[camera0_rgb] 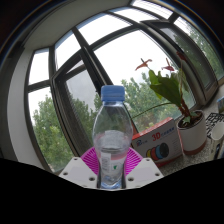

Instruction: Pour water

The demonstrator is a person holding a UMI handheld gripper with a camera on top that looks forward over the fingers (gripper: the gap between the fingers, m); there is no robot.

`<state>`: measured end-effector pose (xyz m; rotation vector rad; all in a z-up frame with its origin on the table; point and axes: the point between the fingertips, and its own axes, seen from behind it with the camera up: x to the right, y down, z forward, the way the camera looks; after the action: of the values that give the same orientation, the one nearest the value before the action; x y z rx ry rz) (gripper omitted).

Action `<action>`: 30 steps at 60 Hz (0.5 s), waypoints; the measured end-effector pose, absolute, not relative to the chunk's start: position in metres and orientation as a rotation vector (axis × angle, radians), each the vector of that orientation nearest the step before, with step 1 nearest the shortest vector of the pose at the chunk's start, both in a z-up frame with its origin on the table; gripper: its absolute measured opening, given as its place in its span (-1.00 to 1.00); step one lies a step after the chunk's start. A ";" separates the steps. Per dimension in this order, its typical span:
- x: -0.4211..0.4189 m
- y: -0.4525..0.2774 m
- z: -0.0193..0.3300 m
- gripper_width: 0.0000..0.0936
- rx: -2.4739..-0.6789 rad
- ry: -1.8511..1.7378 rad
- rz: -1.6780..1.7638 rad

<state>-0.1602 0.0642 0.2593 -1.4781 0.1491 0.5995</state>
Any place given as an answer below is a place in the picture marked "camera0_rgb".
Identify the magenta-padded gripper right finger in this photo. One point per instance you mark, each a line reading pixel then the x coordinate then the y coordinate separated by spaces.
pixel 143 171

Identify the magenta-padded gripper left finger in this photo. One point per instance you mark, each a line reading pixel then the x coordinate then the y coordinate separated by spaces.
pixel 78 171

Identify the clear blue-capped water bottle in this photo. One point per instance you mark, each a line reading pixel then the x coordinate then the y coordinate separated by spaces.
pixel 112 133

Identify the white red filament box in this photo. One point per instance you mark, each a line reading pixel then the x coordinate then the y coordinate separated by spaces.
pixel 158 143

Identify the potted red-flowered plant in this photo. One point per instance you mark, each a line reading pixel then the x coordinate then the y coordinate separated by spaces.
pixel 191 133

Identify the black-and-white patterned sheet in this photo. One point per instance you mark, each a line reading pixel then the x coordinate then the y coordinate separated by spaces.
pixel 215 121

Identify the dark-framed window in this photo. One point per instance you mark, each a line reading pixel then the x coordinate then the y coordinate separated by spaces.
pixel 66 83

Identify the blue green tissue pack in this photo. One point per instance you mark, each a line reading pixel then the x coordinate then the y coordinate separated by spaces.
pixel 221 105

